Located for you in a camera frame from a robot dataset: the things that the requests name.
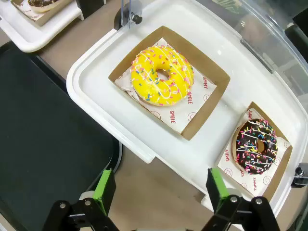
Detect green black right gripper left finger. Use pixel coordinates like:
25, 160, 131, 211
42, 169, 120, 231

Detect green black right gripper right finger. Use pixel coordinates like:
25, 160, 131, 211
204, 167, 281, 231

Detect chocolate donut rainbow sprinkles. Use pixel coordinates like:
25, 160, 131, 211
232, 118, 279, 176

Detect brown cardboard donut box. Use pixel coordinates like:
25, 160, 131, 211
11, 0, 73, 27
215, 101, 293, 203
108, 26, 231, 141

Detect black plastic serving tray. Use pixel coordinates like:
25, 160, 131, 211
0, 41, 123, 231

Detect yellow sprinkled donut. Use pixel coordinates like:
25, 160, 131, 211
130, 46, 194, 107

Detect chocolate glazed donut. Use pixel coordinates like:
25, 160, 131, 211
27, 0, 61, 13

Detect white printed paper liner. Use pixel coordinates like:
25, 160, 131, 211
218, 108, 291, 197
114, 37, 217, 135
15, 0, 46, 22

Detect white display case base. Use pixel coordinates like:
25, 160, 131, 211
0, 0, 85, 52
66, 0, 308, 218

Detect clear display case lid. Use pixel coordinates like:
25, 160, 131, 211
121, 0, 308, 188

